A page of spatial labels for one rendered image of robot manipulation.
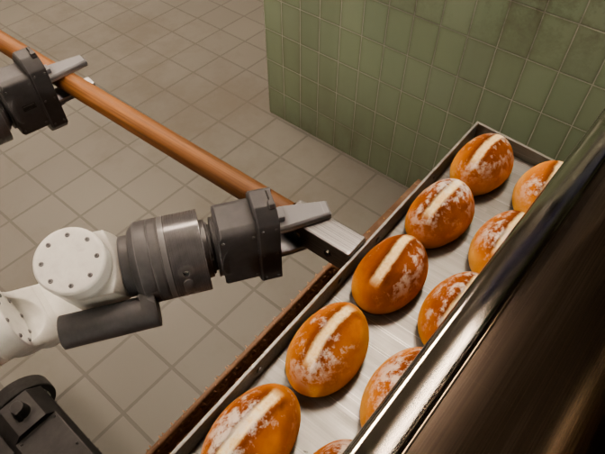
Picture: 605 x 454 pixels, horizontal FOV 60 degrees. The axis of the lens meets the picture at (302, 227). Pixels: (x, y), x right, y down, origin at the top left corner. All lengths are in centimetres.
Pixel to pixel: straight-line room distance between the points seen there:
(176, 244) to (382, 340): 22
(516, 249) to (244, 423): 25
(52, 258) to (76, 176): 202
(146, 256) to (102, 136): 219
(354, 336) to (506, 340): 20
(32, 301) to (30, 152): 216
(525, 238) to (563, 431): 10
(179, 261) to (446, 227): 28
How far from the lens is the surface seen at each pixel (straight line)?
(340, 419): 49
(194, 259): 53
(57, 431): 168
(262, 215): 52
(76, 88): 82
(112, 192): 242
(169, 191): 235
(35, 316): 62
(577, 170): 36
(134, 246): 54
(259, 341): 104
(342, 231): 56
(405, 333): 54
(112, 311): 56
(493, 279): 29
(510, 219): 58
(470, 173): 64
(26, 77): 82
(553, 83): 180
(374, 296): 51
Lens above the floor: 165
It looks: 50 degrees down
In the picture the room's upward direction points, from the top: straight up
